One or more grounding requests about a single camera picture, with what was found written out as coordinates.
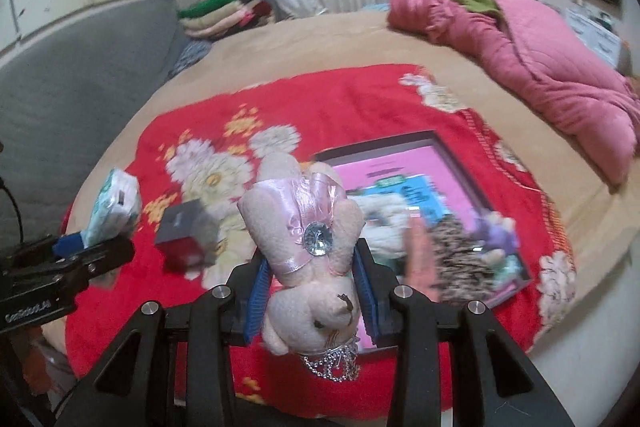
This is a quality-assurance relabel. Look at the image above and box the red white cardboard box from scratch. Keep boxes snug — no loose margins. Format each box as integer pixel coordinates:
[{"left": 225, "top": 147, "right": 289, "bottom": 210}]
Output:
[{"left": 311, "top": 130, "right": 533, "bottom": 350}]

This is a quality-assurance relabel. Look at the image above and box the leopard print scrunchie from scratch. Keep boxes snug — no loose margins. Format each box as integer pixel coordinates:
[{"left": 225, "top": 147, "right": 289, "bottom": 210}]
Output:
[{"left": 427, "top": 212, "right": 493, "bottom": 303}]

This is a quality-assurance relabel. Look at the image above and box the green folded cloth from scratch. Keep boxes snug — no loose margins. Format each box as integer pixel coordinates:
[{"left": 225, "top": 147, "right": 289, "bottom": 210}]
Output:
[{"left": 177, "top": 0, "right": 241, "bottom": 20}]

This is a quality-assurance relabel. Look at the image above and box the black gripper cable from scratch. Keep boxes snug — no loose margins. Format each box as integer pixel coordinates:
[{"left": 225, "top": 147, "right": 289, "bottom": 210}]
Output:
[{"left": 0, "top": 177, "right": 24, "bottom": 254}]

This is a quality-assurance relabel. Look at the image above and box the pink soft cloth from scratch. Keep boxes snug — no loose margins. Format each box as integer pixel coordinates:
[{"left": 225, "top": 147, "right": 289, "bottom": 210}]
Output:
[{"left": 400, "top": 212, "right": 443, "bottom": 303}]

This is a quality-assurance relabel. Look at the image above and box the cream folded cloth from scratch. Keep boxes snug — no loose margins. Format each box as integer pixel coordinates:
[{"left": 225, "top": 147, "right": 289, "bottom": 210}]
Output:
[{"left": 179, "top": 4, "right": 251, "bottom": 32}]

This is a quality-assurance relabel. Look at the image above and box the white cabinet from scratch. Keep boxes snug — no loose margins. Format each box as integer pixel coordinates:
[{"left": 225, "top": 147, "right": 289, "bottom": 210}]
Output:
[{"left": 565, "top": 4, "right": 626, "bottom": 68}]

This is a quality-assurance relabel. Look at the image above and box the dark grey box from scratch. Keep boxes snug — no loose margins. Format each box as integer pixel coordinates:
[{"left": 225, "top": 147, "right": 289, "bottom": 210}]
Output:
[{"left": 154, "top": 199, "right": 221, "bottom": 273}]

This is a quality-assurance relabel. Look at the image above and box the white floral scrunchie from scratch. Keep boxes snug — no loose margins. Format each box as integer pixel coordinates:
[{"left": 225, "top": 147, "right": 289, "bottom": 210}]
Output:
[{"left": 350, "top": 194, "right": 416, "bottom": 258}]

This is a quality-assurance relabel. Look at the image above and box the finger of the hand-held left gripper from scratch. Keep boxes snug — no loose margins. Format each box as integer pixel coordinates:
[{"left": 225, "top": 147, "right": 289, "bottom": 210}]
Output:
[
  {"left": 52, "top": 232, "right": 93, "bottom": 258},
  {"left": 62, "top": 235, "right": 137, "bottom": 290}
]

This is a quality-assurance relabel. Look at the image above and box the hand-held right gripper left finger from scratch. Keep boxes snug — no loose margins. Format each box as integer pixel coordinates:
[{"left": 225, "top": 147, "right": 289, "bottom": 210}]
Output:
[{"left": 70, "top": 252, "right": 273, "bottom": 427}]

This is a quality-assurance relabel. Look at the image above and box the pink folded cloth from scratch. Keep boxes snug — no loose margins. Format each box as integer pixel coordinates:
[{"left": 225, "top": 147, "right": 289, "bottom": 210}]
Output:
[{"left": 187, "top": 12, "right": 258, "bottom": 40}]

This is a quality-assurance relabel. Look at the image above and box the white green tissue pack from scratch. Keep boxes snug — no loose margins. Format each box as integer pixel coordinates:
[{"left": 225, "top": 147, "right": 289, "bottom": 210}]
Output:
[{"left": 82, "top": 168, "right": 142, "bottom": 248}]

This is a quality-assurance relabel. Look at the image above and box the beige bed cover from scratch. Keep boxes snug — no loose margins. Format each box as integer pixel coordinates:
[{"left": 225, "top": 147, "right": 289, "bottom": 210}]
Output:
[{"left": 42, "top": 4, "right": 640, "bottom": 358}]

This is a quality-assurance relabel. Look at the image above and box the pink quilt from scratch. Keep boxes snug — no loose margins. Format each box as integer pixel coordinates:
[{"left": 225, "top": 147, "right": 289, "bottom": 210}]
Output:
[{"left": 387, "top": 0, "right": 640, "bottom": 185}]

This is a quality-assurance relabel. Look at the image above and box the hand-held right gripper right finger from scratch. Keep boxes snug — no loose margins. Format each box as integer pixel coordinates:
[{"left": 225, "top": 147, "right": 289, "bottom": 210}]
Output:
[{"left": 352, "top": 239, "right": 576, "bottom": 427}]

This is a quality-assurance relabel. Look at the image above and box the pink plush bear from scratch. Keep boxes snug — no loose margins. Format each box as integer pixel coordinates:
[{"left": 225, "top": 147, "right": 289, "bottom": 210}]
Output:
[{"left": 236, "top": 153, "right": 366, "bottom": 383}]

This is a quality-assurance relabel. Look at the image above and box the dark red folded cloth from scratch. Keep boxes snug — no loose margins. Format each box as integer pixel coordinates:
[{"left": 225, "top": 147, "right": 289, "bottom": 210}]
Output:
[{"left": 250, "top": 0, "right": 275, "bottom": 22}]

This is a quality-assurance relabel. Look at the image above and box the grey quilted headboard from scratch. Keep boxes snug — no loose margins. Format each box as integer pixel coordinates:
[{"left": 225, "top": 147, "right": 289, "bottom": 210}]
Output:
[{"left": 0, "top": 0, "right": 191, "bottom": 228}]

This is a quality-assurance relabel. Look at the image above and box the blue patterned cloth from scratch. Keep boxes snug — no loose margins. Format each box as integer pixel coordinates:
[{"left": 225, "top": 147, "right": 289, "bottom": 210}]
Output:
[{"left": 169, "top": 39, "right": 217, "bottom": 78}]

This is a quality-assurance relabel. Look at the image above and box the red floral blanket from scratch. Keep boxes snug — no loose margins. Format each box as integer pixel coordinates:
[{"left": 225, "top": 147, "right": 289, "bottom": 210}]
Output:
[{"left": 62, "top": 64, "right": 576, "bottom": 408}]

